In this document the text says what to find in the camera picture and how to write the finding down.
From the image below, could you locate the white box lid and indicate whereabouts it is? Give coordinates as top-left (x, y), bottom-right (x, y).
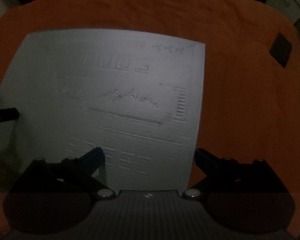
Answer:
top-left (0, 29), bottom-right (206, 192)

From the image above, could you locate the small black square object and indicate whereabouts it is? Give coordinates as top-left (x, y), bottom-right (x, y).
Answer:
top-left (269, 33), bottom-right (292, 68)

